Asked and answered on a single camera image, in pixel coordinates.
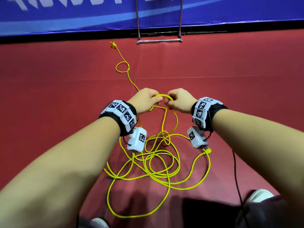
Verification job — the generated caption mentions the person's right hand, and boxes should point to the person's right hand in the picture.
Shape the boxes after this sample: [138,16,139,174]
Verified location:
[165,88,198,114]

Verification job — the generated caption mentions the person's left forearm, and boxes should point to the person's left forearm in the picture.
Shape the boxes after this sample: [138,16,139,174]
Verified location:
[0,116,122,228]

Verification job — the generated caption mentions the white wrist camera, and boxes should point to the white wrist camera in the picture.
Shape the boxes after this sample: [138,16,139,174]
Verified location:
[126,127,148,153]
[186,126,210,149]

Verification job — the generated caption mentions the person's left hand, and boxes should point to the person's left hand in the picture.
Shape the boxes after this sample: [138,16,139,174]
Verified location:
[126,88,164,115]

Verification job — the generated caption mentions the person's dark trousers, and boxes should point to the person's dark trousers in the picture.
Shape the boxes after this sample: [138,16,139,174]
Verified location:
[235,194,304,228]

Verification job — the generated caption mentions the yellow cord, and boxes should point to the yellow cord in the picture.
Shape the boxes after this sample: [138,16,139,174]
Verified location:
[104,41,212,219]

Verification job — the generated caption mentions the black cable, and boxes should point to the black cable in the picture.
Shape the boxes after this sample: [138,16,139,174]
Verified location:
[232,149,250,221]

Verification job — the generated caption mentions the black marker wristband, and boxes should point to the black marker wristband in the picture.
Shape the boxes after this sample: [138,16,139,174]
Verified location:
[191,96,229,133]
[98,99,138,137]

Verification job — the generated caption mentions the metal rack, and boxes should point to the metal rack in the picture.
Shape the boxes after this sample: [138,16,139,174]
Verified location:
[134,0,184,45]

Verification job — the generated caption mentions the person's right forearm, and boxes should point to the person's right forearm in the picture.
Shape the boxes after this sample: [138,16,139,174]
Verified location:
[211,108,304,214]

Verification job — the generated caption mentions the blue banner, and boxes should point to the blue banner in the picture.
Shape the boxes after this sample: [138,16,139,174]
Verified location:
[0,0,304,37]

